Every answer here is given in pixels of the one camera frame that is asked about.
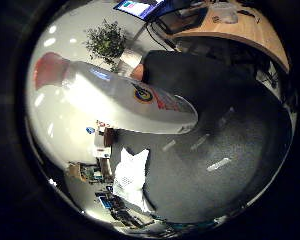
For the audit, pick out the white spray bottle orange trigger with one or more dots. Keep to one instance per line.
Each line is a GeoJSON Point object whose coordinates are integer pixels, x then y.
{"type": "Point", "coordinates": [106, 100]}

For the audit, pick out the white cloth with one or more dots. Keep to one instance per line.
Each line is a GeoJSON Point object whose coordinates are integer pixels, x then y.
{"type": "Point", "coordinates": [130, 176]}

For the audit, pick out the brown wooden bowl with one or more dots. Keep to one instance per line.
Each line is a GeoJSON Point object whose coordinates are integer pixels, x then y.
{"type": "Point", "coordinates": [109, 137]}

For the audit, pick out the round wooden plate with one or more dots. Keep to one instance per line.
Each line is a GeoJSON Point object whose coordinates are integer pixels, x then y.
{"type": "Point", "coordinates": [138, 72]}

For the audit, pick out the small blue object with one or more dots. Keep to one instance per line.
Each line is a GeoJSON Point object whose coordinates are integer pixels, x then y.
{"type": "Point", "coordinates": [90, 130]}

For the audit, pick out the wooden shelf crate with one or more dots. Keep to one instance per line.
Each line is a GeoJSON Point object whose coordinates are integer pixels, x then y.
{"type": "Point", "coordinates": [90, 171]}

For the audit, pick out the large plant in white pot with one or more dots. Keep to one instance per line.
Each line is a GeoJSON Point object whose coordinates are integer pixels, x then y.
{"type": "Point", "coordinates": [106, 40]}

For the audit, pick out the computer monitor white screen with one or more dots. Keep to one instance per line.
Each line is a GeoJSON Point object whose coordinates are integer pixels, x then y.
{"type": "Point", "coordinates": [136, 8]}

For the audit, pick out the clear plastic container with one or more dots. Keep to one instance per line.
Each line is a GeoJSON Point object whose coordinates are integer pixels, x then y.
{"type": "Point", "coordinates": [225, 13]}

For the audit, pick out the curved wooden desk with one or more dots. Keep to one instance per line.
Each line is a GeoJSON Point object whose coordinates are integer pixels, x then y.
{"type": "Point", "coordinates": [253, 31]}

